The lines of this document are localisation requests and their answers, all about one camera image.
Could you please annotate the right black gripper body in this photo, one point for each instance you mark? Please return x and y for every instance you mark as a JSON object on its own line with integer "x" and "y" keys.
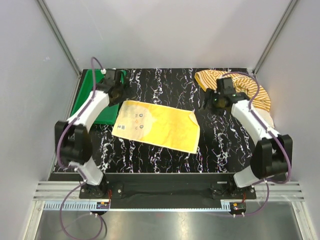
{"x": 215, "y": 103}

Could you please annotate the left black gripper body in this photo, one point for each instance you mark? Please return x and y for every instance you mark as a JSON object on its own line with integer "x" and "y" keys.
{"x": 123, "y": 95}

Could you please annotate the yellow orange striped towel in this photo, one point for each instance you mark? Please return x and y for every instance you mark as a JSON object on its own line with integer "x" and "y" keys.
{"x": 207, "y": 79}

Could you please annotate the yellow cream towel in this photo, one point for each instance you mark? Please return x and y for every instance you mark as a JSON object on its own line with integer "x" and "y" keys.
{"x": 158, "y": 125}

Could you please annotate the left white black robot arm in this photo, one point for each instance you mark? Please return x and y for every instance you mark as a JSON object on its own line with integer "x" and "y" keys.
{"x": 73, "y": 144}

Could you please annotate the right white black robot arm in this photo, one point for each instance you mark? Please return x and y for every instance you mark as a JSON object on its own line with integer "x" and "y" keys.
{"x": 272, "y": 154}

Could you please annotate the green plastic tray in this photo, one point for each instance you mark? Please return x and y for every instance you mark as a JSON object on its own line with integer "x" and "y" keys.
{"x": 108, "y": 115}

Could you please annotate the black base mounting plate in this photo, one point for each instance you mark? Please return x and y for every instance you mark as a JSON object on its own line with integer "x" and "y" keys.
{"x": 168, "y": 187}

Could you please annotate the right small controller board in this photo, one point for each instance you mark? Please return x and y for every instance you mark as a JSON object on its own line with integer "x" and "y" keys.
{"x": 238, "y": 207}

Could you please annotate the small controller board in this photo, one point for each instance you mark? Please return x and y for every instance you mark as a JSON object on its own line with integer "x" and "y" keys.
{"x": 238, "y": 207}
{"x": 103, "y": 205}

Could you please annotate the left small controller board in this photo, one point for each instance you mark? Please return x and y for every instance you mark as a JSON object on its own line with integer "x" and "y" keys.
{"x": 103, "y": 205}

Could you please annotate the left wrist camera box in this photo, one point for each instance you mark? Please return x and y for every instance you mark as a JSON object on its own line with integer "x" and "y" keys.
{"x": 112, "y": 77}

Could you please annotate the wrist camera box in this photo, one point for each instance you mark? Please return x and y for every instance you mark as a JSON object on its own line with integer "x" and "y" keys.
{"x": 225, "y": 86}
{"x": 112, "y": 77}

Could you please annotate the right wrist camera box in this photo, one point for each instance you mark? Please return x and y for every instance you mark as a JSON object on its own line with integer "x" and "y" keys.
{"x": 225, "y": 86}

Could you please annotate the slotted aluminium cable duct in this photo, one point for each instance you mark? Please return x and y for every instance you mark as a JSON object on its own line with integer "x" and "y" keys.
{"x": 140, "y": 206}

